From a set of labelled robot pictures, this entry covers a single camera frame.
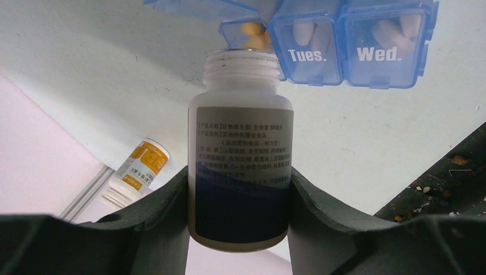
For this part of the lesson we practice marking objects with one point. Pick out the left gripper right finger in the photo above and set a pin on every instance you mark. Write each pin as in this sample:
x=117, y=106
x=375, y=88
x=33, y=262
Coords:
x=327, y=236

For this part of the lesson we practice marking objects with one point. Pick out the blue pill organizer box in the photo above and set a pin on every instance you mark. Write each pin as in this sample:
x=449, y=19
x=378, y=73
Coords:
x=374, y=44

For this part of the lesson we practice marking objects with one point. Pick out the left aluminium frame post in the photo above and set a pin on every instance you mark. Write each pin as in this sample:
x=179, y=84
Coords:
x=87, y=195

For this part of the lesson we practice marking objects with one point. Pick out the white pill bottle blue label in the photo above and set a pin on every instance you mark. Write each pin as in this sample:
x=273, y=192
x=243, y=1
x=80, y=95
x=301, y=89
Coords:
x=240, y=134

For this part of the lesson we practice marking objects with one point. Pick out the white bottle orange label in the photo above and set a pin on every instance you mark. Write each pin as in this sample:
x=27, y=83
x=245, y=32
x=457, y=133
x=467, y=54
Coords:
x=131, y=180

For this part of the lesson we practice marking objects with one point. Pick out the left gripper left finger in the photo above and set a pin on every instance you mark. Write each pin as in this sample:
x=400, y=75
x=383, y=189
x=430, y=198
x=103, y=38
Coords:
x=149, y=236

